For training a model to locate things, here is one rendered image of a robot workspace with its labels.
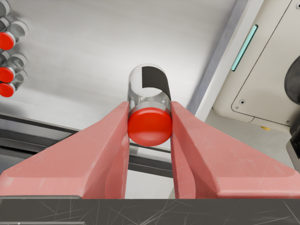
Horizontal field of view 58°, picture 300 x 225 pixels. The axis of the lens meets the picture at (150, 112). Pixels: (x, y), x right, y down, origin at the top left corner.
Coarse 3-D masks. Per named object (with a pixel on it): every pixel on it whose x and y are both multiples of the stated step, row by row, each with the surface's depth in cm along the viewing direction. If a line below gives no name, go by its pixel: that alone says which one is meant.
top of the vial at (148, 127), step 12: (144, 108) 11; (156, 108) 11; (132, 120) 11; (144, 120) 11; (156, 120) 12; (168, 120) 12; (132, 132) 12; (144, 132) 12; (156, 132) 12; (168, 132) 12; (144, 144) 12; (156, 144) 12
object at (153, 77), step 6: (150, 66) 14; (144, 72) 14; (150, 72) 14; (156, 72) 14; (162, 72) 14; (144, 78) 13; (150, 78) 13; (156, 78) 13; (162, 78) 14; (144, 84) 13; (150, 84) 13; (156, 84) 13; (162, 84) 13; (168, 84) 14; (162, 90) 13; (168, 90) 13
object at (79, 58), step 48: (48, 0) 33; (96, 0) 33; (144, 0) 33; (192, 0) 33; (240, 0) 32; (48, 48) 36; (96, 48) 36; (144, 48) 36; (192, 48) 36; (0, 96) 41; (48, 96) 41; (96, 96) 41; (192, 96) 41
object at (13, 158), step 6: (0, 150) 43; (6, 150) 44; (12, 150) 44; (18, 150) 44; (24, 150) 45; (0, 156) 48; (6, 156) 43; (12, 156) 43; (18, 156) 43; (24, 156) 44; (30, 156) 44; (0, 162) 48; (6, 162) 48; (12, 162) 48; (18, 162) 48; (0, 168) 49; (6, 168) 49; (0, 174) 50
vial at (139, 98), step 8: (144, 64) 15; (152, 64) 15; (136, 72) 14; (128, 80) 15; (136, 80) 14; (128, 88) 14; (136, 88) 13; (144, 88) 13; (152, 88) 13; (128, 96) 13; (136, 96) 12; (144, 96) 12; (152, 96) 12; (160, 96) 12; (168, 96) 13; (136, 104) 12; (144, 104) 12; (152, 104) 12; (160, 104) 12; (168, 104) 13; (168, 112) 12
